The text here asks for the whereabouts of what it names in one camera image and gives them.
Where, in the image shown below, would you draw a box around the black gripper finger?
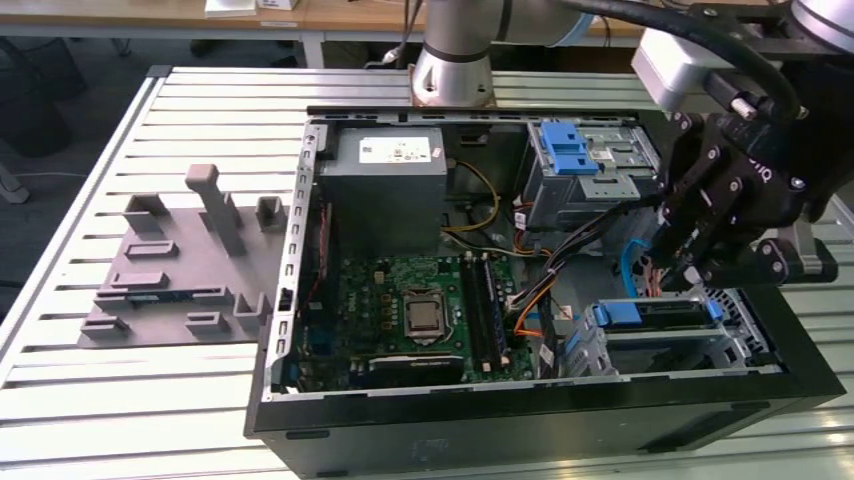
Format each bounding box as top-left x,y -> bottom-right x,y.
652,113 -> 745,274
685,238 -> 841,291

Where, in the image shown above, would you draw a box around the orange red power wire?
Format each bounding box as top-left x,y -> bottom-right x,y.
641,262 -> 673,304

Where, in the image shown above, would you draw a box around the blue data wire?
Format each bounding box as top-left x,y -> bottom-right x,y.
621,238 -> 657,302

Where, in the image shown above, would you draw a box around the hard disk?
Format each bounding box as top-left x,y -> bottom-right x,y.
596,297 -> 721,332

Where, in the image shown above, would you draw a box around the metal disk bay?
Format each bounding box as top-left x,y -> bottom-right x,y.
565,287 -> 783,380

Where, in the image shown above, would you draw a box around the grey metal drive cage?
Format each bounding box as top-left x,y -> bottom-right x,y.
524,117 -> 664,232

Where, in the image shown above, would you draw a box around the blue plastic drive latch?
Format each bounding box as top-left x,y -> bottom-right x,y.
541,122 -> 594,176

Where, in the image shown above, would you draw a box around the black RAM slot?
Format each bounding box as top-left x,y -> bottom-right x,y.
481,252 -> 513,371
464,253 -> 484,374

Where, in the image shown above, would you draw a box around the green motherboard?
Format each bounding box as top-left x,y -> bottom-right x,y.
293,252 -> 537,392

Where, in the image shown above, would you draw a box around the silver CPU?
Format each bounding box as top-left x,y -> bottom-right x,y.
405,300 -> 442,334

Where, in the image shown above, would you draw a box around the grey power supply unit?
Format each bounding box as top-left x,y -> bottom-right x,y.
317,124 -> 450,257

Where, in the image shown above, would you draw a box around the CPU socket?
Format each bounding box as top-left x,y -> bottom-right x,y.
396,287 -> 450,347

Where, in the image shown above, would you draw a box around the black graphics card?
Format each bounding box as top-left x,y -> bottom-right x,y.
365,352 -> 468,386

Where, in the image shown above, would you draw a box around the black PC case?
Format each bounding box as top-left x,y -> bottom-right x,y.
243,102 -> 851,479

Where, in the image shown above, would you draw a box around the grey parts rack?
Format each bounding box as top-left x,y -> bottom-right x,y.
77,162 -> 299,350

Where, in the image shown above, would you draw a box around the wooden desk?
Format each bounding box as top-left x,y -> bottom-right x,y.
0,0 -> 646,69

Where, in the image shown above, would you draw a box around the black cable bundle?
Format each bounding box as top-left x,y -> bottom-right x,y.
506,197 -> 669,314

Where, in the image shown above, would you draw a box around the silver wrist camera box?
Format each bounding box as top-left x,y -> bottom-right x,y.
630,34 -> 713,111

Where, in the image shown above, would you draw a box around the thick black hose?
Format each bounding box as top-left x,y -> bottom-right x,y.
566,0 -> 803,119

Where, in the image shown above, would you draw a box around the yellow power supply wires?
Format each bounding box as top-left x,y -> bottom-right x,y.
444,159 -> 502,236

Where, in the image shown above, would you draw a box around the orange motherboard wire bundle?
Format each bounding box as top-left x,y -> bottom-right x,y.
510,293 -> 560,344

